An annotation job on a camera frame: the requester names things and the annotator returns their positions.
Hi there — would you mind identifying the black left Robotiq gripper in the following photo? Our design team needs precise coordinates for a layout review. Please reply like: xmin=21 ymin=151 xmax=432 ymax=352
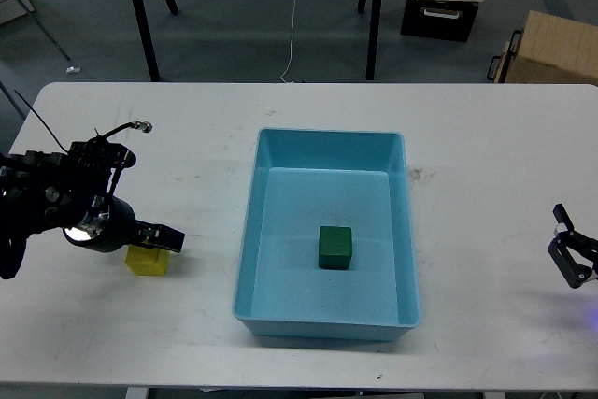
xmin=63 ymin=197 xmax=185 ymax=253

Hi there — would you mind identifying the blue plastic bin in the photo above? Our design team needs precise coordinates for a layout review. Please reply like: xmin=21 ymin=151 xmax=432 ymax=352
xmin=233 ymin=128 xmax=421 ymax=341

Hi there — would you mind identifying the black storage box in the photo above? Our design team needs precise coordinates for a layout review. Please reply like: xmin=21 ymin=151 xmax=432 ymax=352
xmin=400 ymin=0 xmax=479 ymax=42

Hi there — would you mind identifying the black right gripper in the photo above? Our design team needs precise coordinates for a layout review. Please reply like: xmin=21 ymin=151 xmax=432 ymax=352
xmin=548 ymin=204 xmax=597 ymax=289

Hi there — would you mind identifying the white hanging cable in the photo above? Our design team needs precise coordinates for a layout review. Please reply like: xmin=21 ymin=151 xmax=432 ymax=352
xmin=279 ymin=0 xmax=301 ymax=84

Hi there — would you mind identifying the yellow cube block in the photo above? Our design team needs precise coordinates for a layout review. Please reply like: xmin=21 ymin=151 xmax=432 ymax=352
xmin=124 ymin=245 xmax=170 ymax=276

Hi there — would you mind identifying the black metal rack frame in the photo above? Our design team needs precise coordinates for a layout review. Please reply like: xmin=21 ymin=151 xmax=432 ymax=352
xmin=486 ymin=29 xmax=523 ymax=83

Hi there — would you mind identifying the green cube block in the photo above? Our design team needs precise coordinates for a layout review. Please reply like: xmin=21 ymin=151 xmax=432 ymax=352
xmin=318 ymin=226 xmax=352 ymax=270

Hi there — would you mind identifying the cardboard box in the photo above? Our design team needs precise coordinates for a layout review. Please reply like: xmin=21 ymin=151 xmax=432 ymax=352
xmin=505 ymin=10 xmax=597 ymax=85

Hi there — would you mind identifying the wooden cart at left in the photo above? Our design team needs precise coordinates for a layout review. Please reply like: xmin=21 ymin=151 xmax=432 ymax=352
xmin=1 ymin=0 xmax=72 ymax=62

